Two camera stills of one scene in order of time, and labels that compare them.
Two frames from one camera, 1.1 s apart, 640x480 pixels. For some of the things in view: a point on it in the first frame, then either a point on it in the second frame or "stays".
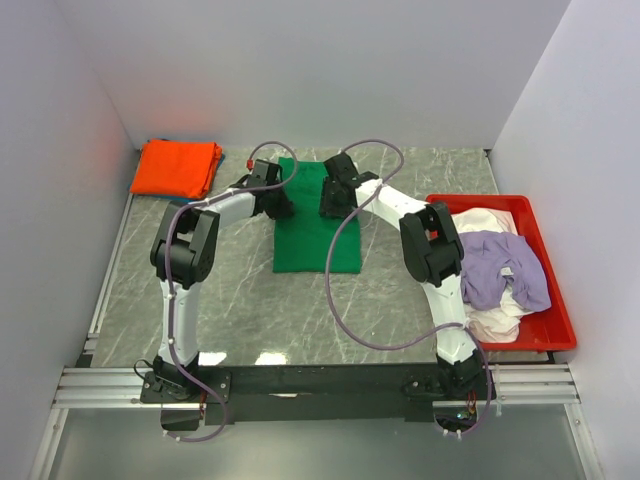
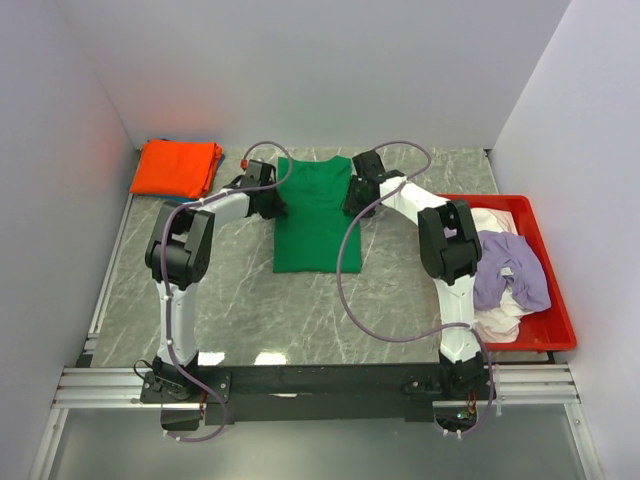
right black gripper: x=326 y=204 to x=350 y=204
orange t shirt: x=177 y=168 stays
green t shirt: x=302 y=243 stays
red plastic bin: x=551 y=330 stays
